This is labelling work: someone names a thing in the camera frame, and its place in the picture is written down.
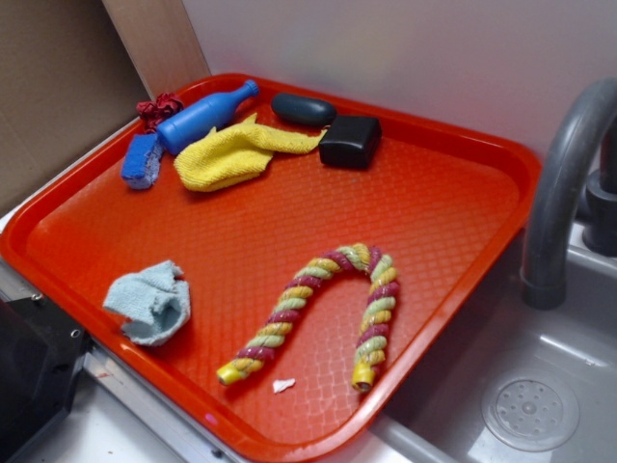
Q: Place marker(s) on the brown cardboard panel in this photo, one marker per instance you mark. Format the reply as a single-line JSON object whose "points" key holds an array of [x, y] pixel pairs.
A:
{"points": [[71, 74]]}

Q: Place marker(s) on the sink drain strainer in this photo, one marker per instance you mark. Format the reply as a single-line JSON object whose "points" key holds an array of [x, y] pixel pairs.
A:
{"points": [[530, 411]]}

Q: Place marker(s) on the dark grey oval soap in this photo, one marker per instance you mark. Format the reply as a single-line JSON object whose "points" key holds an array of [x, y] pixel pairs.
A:
{"points": [[303, 110]]}

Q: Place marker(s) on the yellow microfibre cloth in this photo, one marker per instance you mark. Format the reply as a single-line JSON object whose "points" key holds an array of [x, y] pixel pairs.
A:
{"points": [[238, 153]]}

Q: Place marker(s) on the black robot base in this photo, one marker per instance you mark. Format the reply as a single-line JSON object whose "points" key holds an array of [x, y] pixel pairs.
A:
{"points": [[42, 355]]}

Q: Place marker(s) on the white paper scrap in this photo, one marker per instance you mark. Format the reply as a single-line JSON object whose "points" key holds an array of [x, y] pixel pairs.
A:
{"points": [[281, 385]]}

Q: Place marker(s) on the red scrunchie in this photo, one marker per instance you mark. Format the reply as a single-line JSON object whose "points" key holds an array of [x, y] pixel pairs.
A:
{"points": [[153, 112]]}

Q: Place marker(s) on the grey sink faucet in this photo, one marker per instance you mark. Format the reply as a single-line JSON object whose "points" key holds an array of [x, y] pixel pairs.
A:
{"points": [[573, 156]]}

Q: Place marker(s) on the blue plastic bottle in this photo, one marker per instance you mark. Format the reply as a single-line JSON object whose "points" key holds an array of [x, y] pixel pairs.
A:
{"points": [[195, 121]]}

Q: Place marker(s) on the black rectangular block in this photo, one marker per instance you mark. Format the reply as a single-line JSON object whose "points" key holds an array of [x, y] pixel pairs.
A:
{"points": [[350, 142]]}

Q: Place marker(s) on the blue sponge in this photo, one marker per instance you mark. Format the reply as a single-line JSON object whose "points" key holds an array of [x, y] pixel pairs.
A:
{"points": [[141, 164]]}

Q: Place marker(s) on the dark faucet handle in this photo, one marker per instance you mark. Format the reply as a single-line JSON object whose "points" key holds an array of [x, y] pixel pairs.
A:
{"points": [[600, 234]]}

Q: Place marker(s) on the grey plastic sink basin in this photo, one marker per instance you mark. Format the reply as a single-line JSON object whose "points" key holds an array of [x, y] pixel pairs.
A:
{"points": [[435, 416]]}

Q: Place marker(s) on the light blue cloth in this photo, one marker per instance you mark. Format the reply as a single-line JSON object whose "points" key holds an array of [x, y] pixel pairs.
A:
{"points": [[154, 303]]}

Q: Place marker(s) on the red plastic tray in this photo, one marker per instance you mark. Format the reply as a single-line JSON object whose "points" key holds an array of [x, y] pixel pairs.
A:
{"points": [[442, 201]]}

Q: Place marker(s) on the multicolour twisted rope toy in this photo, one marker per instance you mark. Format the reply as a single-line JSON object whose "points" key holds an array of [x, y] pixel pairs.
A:
{"points": [[373, 337]]}

